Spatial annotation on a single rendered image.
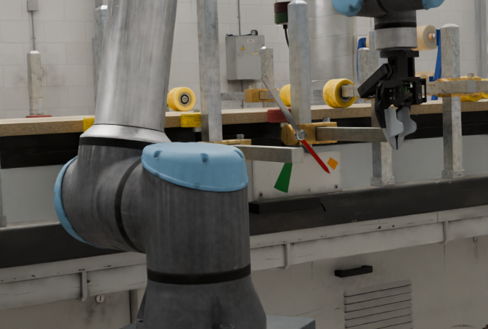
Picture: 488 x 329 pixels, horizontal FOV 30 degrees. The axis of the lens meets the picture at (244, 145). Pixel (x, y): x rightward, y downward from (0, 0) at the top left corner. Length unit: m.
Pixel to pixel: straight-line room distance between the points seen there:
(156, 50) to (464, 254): 1.71
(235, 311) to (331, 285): 1.34
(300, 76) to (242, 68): 8.24
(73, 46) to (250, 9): 2.27
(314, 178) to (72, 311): 0.66
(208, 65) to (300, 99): 0.26
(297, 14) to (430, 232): 0.72
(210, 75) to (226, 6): 8.60
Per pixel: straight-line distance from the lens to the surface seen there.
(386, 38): 1.95
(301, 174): 2.18
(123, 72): 1.42
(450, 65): 2.50
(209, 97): 2.05
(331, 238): 2.29
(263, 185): 2.12
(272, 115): 2.31
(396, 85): 1.94
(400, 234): 2.43
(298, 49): 2.18
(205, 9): 2.06
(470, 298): 2.97
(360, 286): 2.66
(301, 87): 2.18
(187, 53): 10.32
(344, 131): 2.11
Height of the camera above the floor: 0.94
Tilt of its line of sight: 3 degrees down
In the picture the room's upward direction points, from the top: 2 degrees counter-clockwise
